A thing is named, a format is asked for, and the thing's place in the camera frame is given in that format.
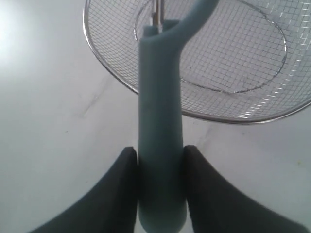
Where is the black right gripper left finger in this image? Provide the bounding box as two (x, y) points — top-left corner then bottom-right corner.
(33, 147), (139, 233)

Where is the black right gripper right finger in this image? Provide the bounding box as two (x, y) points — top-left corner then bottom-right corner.
(183, 145), (306, 233)

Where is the teal handled peeler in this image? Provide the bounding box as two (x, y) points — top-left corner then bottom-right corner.
(138, 0), (218, 233)

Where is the metal wire mesh basket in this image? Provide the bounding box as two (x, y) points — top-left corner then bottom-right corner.
(83, 0), (311, 124)

